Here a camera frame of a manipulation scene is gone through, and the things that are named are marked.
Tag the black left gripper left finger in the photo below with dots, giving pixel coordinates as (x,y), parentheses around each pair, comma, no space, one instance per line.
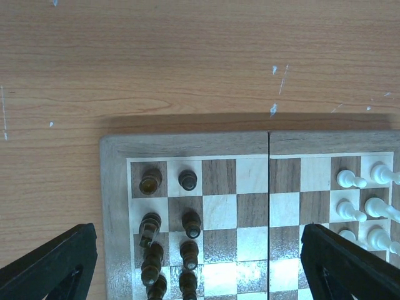
(62,268)

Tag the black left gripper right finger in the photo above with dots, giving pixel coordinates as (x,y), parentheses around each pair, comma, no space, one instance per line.
(336,268)

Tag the white chess piece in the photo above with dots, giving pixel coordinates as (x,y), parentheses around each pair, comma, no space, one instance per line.
(346,210)
(350,236)

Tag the white bishop piece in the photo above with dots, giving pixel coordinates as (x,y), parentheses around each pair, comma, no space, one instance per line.
(379,240)

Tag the white knight piece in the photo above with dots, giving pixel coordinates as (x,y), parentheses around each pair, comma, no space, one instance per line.
(376,208)

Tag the white pawn piece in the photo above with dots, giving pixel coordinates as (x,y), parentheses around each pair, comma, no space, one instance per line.
(347,179)

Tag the white rook piece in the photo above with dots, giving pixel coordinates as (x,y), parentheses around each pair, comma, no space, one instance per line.
(381,174)

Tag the wooden chess board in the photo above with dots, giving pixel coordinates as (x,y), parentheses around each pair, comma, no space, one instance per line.
(255,193)

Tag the dark bishop piece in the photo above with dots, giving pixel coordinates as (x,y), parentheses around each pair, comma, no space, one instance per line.
(151,266)

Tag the dark queen piece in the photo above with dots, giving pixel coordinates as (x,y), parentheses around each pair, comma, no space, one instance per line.
(158,289)

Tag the dark knight piece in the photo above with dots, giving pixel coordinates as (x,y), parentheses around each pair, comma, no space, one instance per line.
(149,229)

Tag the dark pawn piece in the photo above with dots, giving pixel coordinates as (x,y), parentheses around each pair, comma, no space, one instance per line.
(191,223)
(187,179)
(188,285)
(189,252)

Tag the dark rook piece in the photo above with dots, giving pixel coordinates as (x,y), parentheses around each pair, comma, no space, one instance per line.
(150,181)

